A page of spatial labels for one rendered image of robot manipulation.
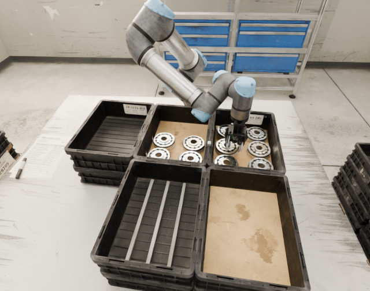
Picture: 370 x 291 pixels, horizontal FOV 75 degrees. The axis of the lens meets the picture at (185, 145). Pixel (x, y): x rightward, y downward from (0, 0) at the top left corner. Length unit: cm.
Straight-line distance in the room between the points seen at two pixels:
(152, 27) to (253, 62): 210
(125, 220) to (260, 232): 48
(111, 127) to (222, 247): 82
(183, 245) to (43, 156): 94
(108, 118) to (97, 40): 277
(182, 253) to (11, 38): 429
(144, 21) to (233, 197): 76
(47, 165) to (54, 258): 52
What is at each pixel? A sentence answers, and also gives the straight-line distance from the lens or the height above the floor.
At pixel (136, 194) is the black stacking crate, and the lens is 99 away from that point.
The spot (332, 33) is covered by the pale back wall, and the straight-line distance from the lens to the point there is 414.
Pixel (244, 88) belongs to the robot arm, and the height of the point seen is 119.
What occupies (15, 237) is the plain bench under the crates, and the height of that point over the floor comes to 70.
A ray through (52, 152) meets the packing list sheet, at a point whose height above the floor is 70.
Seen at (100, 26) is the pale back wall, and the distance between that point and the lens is 398.
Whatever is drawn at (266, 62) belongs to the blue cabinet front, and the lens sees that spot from 304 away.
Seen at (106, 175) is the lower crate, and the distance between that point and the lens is 115.
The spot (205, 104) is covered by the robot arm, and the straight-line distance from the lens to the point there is 96.
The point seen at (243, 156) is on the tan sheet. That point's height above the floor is 83.
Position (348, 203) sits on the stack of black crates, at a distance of 193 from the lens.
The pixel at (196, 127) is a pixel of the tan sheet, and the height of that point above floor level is 83.
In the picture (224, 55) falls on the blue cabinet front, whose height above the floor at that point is 51.
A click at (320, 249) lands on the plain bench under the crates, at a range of 112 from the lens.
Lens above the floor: 162
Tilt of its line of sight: 43 degrees down
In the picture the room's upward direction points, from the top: 1 degrees counter-clockwise
